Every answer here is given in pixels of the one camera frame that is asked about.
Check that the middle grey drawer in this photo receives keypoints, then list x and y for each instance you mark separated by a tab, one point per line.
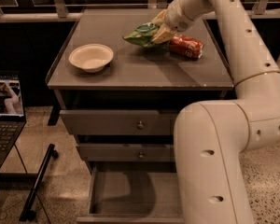
126	152

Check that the grey drawer cabinet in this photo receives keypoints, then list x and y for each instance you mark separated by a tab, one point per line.
136	78

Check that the green rice chip bag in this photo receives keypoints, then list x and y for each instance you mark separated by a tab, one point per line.
143	35

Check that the black stand leg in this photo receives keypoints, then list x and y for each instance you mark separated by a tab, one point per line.
27	213

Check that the crushed red soda can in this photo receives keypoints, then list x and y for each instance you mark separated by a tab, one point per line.
186	46

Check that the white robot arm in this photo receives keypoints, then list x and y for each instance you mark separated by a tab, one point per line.
209	136

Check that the black laptop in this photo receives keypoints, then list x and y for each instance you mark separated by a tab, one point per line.
12	114

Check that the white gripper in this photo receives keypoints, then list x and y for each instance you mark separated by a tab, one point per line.
176	19

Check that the white paper bowl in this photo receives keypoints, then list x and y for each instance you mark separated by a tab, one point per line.
91	58

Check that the top grey drawer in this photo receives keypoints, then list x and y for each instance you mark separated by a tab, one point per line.
118	122

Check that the bottom grey open drawer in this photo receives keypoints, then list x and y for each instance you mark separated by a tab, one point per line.
134	196

